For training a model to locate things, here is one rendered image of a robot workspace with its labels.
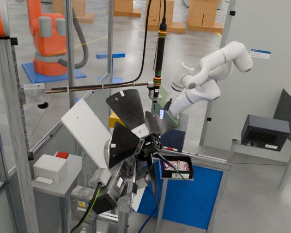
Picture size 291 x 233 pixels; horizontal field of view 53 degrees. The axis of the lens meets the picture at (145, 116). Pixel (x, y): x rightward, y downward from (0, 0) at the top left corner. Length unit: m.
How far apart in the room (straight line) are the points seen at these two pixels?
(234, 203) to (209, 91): 1.37
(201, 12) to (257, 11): 6.53
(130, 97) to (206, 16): 8.24
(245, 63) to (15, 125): 1.38
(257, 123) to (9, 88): 1.47
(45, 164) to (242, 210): 2.01
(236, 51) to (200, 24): 7.99
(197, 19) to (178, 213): 7.81
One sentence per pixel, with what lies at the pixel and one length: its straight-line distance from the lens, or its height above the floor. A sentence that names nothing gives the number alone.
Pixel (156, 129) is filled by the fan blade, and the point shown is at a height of 1.19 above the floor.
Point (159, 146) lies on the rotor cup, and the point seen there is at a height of 1.20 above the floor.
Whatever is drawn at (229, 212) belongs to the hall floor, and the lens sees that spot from 3.12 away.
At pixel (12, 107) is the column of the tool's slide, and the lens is 1.45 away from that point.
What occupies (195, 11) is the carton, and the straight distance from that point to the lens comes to 9.71.
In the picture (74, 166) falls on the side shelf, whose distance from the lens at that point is 2.05.
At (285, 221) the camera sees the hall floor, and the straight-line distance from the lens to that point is 3.28.
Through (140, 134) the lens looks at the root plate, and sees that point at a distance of 1.68.
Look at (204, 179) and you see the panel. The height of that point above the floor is 0.66.
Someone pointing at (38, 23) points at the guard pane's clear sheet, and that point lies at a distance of 1.84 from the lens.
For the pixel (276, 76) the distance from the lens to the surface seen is 3.50.
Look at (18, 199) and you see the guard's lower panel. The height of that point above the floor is 0.79.
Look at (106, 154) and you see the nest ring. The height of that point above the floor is 1.13.
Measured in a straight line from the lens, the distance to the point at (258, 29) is 3.33.
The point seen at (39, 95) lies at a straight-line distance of 1.43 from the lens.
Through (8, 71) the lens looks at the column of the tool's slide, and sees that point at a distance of 1.38.
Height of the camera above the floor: 2.17
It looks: 30 degrees down
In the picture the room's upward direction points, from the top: 5 degrees clockwise
